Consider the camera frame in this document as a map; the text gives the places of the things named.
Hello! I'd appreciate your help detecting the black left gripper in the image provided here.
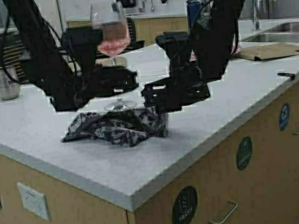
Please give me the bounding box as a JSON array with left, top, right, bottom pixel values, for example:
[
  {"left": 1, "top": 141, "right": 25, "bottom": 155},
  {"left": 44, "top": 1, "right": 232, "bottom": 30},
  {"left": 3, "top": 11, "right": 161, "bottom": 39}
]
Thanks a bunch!
[{"left": 50, "top": 65, "right": 139, "bottom": 112}]

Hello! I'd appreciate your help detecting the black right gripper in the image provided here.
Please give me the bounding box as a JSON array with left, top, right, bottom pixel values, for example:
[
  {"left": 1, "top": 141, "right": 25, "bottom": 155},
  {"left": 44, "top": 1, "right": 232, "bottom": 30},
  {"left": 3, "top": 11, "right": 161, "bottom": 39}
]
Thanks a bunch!
[{"left": 141, "top": 65, "right": 210, "bottom": 138}]

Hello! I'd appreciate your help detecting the black white patterned cloth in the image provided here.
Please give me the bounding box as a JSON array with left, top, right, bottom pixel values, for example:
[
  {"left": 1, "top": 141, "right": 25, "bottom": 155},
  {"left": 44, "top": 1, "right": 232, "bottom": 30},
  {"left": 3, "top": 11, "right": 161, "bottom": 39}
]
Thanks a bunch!
[{"left": 61, "top": 107, "right": 163, "bottom": 147}]

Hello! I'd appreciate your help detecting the stemmed wine glass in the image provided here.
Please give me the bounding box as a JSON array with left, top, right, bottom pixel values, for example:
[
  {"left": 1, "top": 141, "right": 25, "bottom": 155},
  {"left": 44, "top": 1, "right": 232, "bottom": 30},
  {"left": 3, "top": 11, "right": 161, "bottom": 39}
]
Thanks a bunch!
[{"left": 88, "top": 0, "right": 139, "bottom": 114}]

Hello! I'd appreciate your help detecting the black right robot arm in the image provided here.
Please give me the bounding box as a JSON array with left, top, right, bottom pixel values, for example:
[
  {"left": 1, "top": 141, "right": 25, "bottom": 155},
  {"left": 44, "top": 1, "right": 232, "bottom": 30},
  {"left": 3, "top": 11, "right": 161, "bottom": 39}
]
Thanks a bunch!
[{"left": 141, "top": 0, "right": 245, "bottom": 137}]

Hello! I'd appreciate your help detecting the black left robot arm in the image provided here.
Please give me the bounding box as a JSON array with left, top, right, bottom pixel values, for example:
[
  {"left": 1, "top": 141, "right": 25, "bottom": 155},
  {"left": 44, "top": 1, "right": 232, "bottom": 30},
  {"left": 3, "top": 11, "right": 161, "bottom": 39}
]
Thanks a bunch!
[{"left": 3, "top": 0, "right": 139, "bottom": 112}]

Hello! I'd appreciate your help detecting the pink polka dot plate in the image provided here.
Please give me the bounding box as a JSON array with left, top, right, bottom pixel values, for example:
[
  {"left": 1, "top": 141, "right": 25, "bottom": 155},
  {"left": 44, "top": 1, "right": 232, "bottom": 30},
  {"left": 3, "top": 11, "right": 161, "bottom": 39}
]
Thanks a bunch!
[{"left": 190, "top": 44, "right": 243, "bottom": 62}]

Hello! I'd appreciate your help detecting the round compost label sticker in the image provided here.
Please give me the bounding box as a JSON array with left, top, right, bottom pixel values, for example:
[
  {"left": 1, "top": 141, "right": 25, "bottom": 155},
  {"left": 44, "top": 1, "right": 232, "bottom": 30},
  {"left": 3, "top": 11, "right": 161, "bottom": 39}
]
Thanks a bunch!
[{"left": 236, "top": 136, "right": 253, "bottom": 171}]

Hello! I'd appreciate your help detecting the round trash label sticker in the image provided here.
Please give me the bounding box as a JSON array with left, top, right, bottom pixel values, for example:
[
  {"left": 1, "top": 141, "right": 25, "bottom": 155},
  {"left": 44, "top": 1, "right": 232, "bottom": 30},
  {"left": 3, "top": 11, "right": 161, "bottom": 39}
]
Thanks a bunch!
[{"left": 171, "top": 185, "right": 198, "bottom": 224}]

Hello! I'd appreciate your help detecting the stainless steel tumbler cup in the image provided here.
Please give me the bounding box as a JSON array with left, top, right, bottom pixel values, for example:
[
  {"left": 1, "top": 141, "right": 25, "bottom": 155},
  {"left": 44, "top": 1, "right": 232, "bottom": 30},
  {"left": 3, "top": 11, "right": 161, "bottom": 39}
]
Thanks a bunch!
[{"left": 0, "top": 67, "right": 21, "bottom": 101}]

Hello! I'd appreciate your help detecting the black office chair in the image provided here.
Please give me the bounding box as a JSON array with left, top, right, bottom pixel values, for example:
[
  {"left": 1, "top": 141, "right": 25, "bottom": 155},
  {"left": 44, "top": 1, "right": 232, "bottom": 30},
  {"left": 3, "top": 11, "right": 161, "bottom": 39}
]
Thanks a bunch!
[{"left": 0, "top": 34, "right": 29, "bottom": 84}]

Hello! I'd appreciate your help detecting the blue water bottle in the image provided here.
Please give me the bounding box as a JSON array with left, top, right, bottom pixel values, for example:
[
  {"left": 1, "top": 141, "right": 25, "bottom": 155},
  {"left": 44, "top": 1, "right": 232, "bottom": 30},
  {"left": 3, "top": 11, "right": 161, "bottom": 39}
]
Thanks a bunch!
[{"left": 186, "top": 0, "right": 202, "bottom": 30}]

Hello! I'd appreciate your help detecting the flattened brown cardboard piece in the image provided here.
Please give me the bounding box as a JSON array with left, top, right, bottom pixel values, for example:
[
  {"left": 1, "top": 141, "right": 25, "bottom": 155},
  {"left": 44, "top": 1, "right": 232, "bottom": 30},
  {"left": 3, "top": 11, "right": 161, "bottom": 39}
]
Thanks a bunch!
[{"left": 235, "top": 43, "right": 299, "bottom": 61}]

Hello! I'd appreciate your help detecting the blue recycling label sticker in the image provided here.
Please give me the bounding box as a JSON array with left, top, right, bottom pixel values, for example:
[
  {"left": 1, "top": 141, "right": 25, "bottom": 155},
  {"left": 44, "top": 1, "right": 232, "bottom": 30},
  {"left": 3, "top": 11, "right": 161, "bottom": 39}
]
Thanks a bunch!
[{"left": 278, "top": 103, "right": 290, "bottom": 131}]

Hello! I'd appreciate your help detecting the black marker pen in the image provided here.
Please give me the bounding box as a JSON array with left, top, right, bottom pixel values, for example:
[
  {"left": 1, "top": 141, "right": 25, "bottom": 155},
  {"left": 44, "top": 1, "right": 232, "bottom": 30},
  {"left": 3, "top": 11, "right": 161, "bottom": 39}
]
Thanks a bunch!
[{"left": 277, "top": 72, "right": 296, "bottom": 80}]

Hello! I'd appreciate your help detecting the white island power outlet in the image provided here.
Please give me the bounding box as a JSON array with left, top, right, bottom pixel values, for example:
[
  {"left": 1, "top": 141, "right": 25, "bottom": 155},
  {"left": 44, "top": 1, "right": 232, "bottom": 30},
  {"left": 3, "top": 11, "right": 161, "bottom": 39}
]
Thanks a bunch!
[{"left": 17, "top": 182, "right": 51, "bottom": 221}]

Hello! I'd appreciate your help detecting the island stainless steel sink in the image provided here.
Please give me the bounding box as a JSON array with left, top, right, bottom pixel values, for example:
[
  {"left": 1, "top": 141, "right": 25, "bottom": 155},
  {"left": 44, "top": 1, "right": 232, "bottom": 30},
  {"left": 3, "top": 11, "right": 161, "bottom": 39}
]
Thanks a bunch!
[{"left": 242, "top": 22, "right": 299, "bottom": 43}]

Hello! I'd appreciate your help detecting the metal trash drawer handle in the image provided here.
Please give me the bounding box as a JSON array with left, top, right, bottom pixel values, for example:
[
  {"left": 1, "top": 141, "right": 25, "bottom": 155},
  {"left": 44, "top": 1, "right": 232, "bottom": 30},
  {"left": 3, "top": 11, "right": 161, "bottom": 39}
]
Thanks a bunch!
[{"left": 208, "top": 200, "right": 238, "bottom": 224}]

